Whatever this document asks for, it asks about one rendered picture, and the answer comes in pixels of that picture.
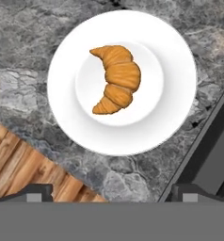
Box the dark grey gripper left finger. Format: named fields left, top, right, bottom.
left=0, top=183, right=54, bottom=203

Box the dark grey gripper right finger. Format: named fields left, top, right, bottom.
left=170, top=183, right=224, bottom=203

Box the golden brown croissant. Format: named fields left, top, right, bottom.
left=88, top=44, right=142, bottom=116

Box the round white plate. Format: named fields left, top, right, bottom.
left=46, top=9, right=198, bottom=157

